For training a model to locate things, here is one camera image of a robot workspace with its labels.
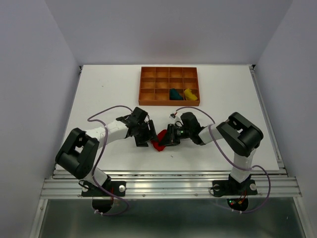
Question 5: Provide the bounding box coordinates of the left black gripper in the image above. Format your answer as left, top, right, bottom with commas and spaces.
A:
134, 119, 159, 147

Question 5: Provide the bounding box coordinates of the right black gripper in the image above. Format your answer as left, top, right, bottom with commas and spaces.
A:
158, 123, 192, 146

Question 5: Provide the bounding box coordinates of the red sock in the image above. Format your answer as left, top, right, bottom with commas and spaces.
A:
151, 129, 167, 152

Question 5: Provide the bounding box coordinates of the yellow bear sock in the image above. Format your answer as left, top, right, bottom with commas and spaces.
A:
184, 88, 198, 101

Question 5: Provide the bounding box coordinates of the teal sock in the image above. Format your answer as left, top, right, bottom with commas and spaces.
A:
169, 88, 183, 101

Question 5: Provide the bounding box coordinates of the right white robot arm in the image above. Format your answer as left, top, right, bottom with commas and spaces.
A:
158, 112, 264, 193

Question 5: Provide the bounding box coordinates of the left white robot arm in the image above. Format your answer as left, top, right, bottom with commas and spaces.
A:
55, 107, 158, 195

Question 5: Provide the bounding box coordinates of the orange compartment tray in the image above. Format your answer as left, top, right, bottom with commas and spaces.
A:
138, 66, 200, 107

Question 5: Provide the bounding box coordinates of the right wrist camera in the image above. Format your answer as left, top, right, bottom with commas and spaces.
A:
169, 112, 182, 124

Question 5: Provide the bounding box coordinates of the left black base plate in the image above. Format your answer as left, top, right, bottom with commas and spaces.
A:
78, 180, 126, 197

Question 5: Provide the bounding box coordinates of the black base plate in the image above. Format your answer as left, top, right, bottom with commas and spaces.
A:
78, 180, 126, 197
210, 179, 258, 197

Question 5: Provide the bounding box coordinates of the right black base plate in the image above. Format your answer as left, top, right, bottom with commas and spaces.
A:
210, 179, 258, 197

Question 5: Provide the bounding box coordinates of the aluminium mounting rail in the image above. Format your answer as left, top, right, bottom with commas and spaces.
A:
40, 169, 302, 199

